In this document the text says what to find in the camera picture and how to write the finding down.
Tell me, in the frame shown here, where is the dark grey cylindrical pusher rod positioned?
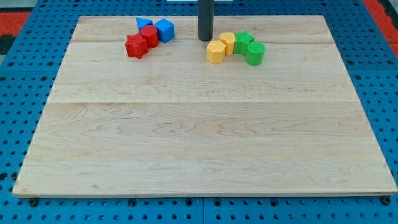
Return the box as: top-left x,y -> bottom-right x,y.
198,0 -> 214,41

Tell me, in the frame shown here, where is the yellow heart block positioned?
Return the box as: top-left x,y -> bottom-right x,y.
219,32 -> 236,55

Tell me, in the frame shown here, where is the yellow hexagon block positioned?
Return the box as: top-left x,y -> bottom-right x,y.
206,40 -> 226,63

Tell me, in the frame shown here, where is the blue cube block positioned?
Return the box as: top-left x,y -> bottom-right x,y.
154,18 -> 175,44

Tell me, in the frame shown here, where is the green star block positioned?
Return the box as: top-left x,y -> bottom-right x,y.
234,30 -> 255,56

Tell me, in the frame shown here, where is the red cylinder block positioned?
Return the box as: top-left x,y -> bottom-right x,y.
140,25 -> 159,49

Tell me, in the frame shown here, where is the blue triangle block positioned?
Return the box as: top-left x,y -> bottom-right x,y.
136,17 -> 153,30

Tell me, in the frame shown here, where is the green cylinder block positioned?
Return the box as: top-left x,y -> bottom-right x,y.
246,42 -> 266,66

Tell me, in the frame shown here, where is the red star block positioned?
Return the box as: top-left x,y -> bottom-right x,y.
125,34 -> 149,59

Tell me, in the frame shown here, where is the light wooden board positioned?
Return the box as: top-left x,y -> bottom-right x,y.
12,16 -> 397,198

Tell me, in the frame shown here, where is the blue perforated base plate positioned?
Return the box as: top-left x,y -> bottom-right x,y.
1,0 -> 397,223

